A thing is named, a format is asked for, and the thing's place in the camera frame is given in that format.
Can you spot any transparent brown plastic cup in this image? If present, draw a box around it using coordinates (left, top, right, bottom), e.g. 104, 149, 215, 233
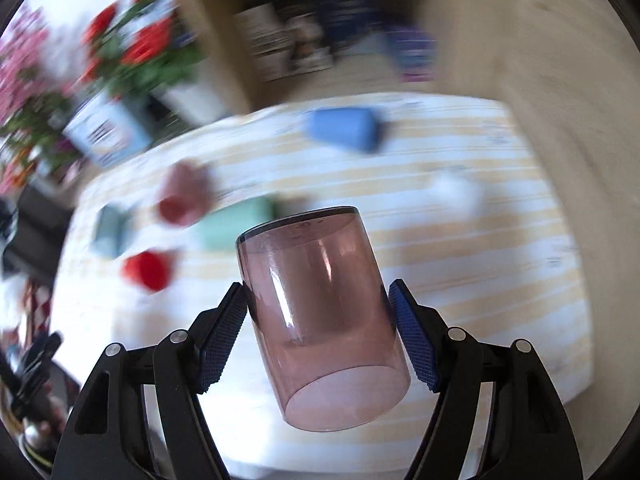
236, 206, 410, 432

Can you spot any red plastic cup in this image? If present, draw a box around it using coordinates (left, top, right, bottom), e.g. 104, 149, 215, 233
120, 249, 176, 294

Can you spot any transparent teal plastic cup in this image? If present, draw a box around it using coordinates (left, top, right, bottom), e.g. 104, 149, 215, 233
90, 205, 131, 260

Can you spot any green plastic cup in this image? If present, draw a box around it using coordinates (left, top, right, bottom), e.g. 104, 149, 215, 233
193, 196, 276, 252

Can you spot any white plastic cup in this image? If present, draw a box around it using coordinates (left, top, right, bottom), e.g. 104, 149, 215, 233
430, 170, 485, 222

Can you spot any pink plastic cup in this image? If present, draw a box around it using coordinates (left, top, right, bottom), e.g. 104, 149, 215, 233
155, 159, 215, 228

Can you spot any blue plastic cup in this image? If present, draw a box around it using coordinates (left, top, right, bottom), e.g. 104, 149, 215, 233
306, 107, 385, 153

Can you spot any yellow plaid floral tablecloth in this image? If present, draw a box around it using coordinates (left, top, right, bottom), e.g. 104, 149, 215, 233
49, 91, 597, 470

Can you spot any pink flower plant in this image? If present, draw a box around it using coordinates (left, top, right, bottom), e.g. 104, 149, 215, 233
1, 10, 80, 195

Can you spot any light blue probiotic box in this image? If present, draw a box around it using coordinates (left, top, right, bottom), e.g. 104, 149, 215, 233
63, 91, 152, 169

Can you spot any white faceted vase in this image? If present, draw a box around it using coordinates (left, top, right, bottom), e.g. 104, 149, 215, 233
153, 70, 230, 127

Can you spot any red rose bouquet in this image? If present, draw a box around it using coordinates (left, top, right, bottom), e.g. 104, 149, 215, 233
80, 0, 204, 98

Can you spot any purple box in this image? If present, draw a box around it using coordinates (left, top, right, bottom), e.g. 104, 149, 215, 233
385, 24, 436, 82

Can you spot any wooden shelf unit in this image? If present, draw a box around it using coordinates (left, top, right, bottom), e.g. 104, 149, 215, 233
186, 0, 471, 113

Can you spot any dark blue box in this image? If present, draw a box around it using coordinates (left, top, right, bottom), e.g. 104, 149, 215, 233
311, 0, 384, 58

